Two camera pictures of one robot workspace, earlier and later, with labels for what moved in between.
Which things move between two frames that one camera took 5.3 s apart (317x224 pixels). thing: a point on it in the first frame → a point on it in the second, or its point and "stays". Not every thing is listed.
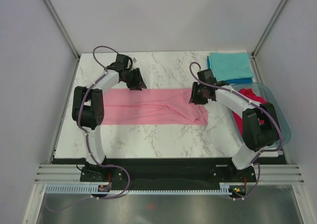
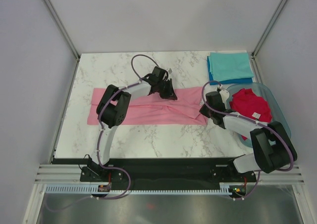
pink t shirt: [152, 106] stays
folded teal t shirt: [231, 66] stays
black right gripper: [194, 97] → [203, 110]
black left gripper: [139, 83] → [171, 95]
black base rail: [163, 172] stays
